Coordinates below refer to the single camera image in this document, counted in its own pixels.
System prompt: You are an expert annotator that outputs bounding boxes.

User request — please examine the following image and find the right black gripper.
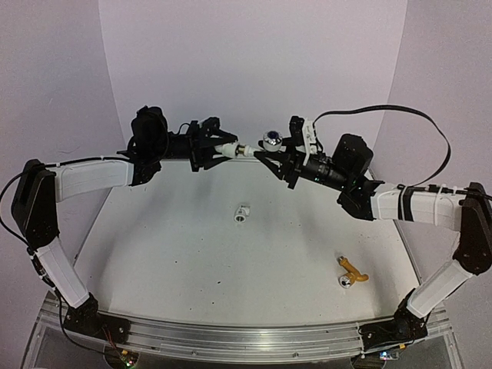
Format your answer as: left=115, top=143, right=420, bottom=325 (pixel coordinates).
left=251, top=135, right=350, bottom=191

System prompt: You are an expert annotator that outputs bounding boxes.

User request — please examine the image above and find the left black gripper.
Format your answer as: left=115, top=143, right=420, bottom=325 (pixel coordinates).
left=149, top=115, right=240, bottom=168

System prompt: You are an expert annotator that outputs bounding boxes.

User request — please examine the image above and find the white plastic faucet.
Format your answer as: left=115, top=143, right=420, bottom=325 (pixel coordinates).
left=237, top=130, right=284, bottom=158

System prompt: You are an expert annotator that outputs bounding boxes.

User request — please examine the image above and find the white elbow fitting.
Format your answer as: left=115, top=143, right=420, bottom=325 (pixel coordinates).
left=214, top=141, right=239, bottom=158

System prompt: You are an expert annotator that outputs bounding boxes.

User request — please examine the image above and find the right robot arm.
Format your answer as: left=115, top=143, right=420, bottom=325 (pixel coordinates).
left=254, top=134, right=491, bottom=318

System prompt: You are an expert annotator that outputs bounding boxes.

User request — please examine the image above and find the white elbow fitting far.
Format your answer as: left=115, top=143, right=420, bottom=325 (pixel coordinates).
left=234, top=204, right=251, bottom=224

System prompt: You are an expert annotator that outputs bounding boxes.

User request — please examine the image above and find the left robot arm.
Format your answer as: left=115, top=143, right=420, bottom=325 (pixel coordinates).
left=11, top=106, right=238, bottom=336

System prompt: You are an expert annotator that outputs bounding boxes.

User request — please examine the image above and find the gold brass faucet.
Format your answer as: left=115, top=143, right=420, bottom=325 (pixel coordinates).
left=337, top=256, right=369, bottom=289

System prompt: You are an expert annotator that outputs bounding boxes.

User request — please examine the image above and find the right small circuit board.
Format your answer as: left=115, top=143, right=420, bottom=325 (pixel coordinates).
left=378, top=348, right=401, bottom=361

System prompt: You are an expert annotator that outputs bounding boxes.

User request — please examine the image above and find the small circuit board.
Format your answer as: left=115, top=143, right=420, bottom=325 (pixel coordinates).
left=115, top=348, right=139, bottom=368
left=378, top=348, right=401, bottom=361

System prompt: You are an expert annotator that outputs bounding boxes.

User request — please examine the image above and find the left small circuit board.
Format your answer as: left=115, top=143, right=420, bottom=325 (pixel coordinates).
left=115, top=348, right=139, bottom=368

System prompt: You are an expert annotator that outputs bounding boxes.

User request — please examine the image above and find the black right camera cable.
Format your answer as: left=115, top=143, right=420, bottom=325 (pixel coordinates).
left=313, top=105, right=453, bottom=189

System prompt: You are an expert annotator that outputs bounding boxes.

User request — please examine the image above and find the aluminium front rail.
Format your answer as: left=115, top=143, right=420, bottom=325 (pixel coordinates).
left=108, top=313, right=363, bottom=364

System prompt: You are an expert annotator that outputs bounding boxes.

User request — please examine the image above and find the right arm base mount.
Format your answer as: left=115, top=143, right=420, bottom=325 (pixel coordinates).
left=358, top=299, right=430, bottom=352

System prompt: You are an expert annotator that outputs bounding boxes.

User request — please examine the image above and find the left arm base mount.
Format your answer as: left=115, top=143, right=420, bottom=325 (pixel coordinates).
left=62, top=293, right=131, bottom=344

